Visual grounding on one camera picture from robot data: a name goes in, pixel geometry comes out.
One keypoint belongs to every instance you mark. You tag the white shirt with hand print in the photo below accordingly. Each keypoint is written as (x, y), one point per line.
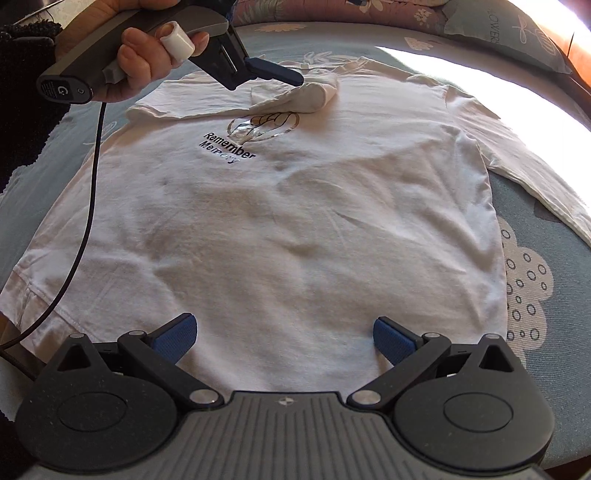
(300, 207)

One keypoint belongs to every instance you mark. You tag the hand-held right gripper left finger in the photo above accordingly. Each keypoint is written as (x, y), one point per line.
(178, 339)

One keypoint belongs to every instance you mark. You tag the person's left hand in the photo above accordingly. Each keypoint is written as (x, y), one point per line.
(136, 50)

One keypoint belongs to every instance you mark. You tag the pink floral quilt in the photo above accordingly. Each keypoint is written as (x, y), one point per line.
(392, 14)

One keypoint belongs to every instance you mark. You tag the blue-grey pillow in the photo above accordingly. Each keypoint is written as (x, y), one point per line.
(498, 32)

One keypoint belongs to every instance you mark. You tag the wooden headboard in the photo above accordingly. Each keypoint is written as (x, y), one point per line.
(577, 55)

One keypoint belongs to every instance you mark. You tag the person's left forearm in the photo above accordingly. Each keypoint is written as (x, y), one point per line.
(23, 92)

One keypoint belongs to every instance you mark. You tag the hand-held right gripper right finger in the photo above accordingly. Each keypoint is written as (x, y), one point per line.
(392, 339)

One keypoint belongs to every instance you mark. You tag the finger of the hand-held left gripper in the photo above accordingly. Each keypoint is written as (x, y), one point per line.
(277, 71)

